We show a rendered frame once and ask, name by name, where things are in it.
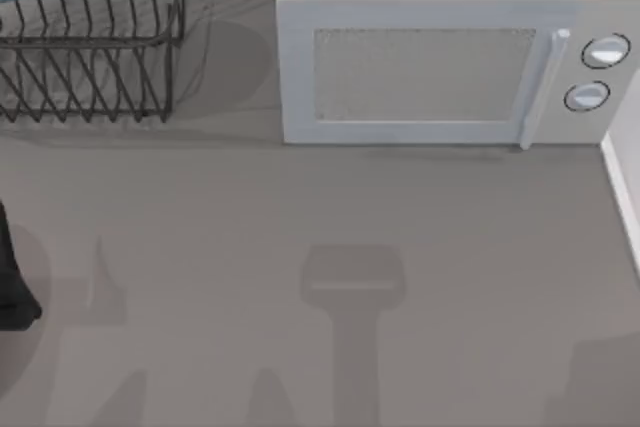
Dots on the microwave oven door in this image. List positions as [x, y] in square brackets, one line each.
[300, 72]

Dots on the small microwave knob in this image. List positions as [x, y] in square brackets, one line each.
[586, 96]

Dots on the large microwave knob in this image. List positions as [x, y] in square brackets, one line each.
[605, 50]

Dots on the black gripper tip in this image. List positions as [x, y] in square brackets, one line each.
[9, 292]

